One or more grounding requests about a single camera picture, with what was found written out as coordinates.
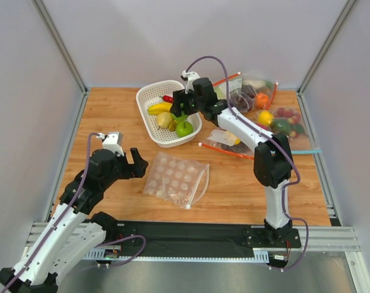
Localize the red fake chili pepper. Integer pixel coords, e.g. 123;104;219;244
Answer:
161;95;173;104

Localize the green fake fruit black stripe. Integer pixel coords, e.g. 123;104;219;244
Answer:
171;103;188;121

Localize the green fake apple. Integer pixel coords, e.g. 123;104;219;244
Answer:
175;120;194;138

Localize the yellow fake pear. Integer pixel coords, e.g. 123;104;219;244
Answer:
156;112;173;129

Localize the yellow fake banana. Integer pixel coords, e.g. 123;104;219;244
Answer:
148;102;176;132

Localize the clear dotted zip bag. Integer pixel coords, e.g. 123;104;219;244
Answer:
143;152;210;209

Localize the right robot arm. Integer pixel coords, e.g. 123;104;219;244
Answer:
170;76;293;247

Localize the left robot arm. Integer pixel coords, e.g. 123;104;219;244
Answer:
0;148;148;292

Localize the middle zip bag red seal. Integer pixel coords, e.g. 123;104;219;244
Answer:
198;128;253;160

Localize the zip bag red seal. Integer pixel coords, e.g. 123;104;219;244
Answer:
228;72;278;113
198;128;253;160

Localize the back zip bag red seal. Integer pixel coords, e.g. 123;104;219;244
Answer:
228;72;278;113

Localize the right zip bag blue seal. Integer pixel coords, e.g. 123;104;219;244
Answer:
255;107;321;154

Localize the white perforated plastic basket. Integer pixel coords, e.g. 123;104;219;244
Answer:
136;80;202;148

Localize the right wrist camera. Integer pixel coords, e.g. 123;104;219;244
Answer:
181;70;200;93

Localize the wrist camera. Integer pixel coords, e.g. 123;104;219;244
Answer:
181;70;200;93
102;132;125;156

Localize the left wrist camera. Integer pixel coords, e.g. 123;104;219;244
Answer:
102;132;125;156

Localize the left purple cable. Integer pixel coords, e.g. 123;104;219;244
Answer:
0;132;105;293

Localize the purple cable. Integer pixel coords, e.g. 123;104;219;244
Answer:
186;55;301;220
0;132;105;293

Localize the slotted cable duct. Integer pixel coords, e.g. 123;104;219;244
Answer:
84;247;271;262

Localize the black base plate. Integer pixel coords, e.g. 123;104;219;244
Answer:
104;221;305;258

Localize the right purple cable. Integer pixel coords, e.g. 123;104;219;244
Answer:
186;55;301;220

